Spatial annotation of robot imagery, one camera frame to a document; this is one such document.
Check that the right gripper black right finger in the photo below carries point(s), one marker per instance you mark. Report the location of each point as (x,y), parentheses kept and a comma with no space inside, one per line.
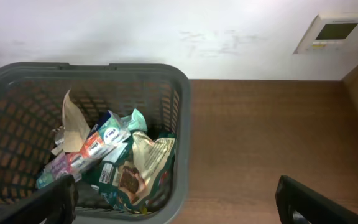
(297,203)

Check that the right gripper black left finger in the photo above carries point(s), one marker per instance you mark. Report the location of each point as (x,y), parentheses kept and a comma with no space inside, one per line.
(54,203)

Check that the brown white snack pouch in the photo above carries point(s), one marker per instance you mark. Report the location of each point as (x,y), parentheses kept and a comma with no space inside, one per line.
(73,132)

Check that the green coffee bean bag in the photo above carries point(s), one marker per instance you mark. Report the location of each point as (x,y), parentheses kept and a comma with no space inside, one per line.
(137,176)

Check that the multicolour tissue pack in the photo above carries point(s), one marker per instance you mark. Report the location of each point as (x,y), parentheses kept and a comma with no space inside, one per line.
(103,138)

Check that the light teal small packet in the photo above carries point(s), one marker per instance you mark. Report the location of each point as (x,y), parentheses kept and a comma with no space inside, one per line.
(135,121)

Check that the grey plastic basket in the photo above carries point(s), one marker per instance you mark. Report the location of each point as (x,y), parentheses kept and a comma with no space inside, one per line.
(31,101)

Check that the white wall control panel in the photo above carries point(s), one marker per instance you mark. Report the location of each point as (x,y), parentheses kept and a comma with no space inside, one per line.
(329,33)

